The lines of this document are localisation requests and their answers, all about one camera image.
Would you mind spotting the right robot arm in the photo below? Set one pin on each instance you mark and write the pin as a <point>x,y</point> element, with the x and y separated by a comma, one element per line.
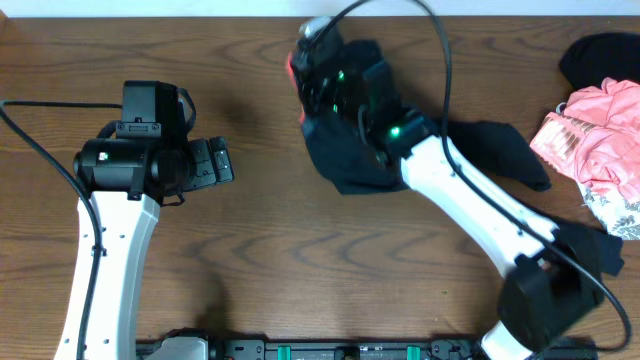
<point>542,296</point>

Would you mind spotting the pink garment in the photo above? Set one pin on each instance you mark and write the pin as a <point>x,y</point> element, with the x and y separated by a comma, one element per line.
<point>595,139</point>

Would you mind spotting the black garment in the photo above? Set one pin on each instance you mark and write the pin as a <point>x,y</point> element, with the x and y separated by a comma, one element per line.
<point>591,59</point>

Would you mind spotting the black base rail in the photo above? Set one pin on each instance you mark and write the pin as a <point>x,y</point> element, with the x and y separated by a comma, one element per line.
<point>195,344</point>

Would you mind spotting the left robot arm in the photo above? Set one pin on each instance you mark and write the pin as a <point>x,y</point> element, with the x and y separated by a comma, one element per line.
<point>129,171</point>

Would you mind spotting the black leggings red waistband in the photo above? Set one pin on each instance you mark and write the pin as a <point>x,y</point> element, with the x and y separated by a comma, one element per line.
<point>341,156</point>

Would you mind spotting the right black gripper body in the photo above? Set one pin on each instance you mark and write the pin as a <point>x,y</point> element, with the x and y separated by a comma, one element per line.
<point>304,62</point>

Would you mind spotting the white floral garment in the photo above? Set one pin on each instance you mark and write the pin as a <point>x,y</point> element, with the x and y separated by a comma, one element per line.
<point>617,216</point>

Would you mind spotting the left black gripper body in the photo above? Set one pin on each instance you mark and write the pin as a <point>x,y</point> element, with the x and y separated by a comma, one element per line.
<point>211,163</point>

